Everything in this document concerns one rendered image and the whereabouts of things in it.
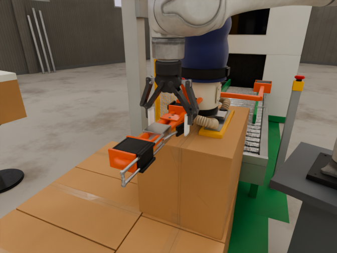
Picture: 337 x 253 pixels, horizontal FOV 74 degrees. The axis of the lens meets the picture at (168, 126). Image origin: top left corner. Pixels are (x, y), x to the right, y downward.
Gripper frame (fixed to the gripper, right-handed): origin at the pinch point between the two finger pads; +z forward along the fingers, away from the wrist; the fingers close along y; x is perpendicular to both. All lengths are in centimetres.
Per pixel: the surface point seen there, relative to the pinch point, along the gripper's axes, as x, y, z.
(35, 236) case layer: 19, 54, 53
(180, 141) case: -15.6, 1.8, 13.0
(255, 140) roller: -116, -25, 54
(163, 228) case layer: -6, 6, 53
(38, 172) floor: -63, 176, 107
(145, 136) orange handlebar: 10.1, 2.6, -0.5
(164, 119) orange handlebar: -2.9, 2.6, -1.0
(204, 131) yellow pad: -25.2, -5.6, 11.2
